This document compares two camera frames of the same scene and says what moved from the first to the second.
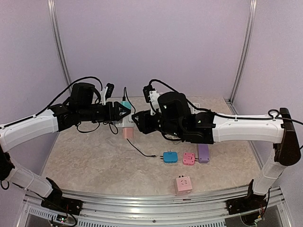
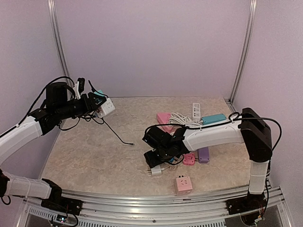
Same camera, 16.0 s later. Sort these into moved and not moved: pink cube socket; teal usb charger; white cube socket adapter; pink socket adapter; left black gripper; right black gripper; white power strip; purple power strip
Moved: white cube socket adapter; teal usb charger; left black gripper; right black gripper
Not moved: white power strip; pink cube socket; purple power strip; pink socket adapter
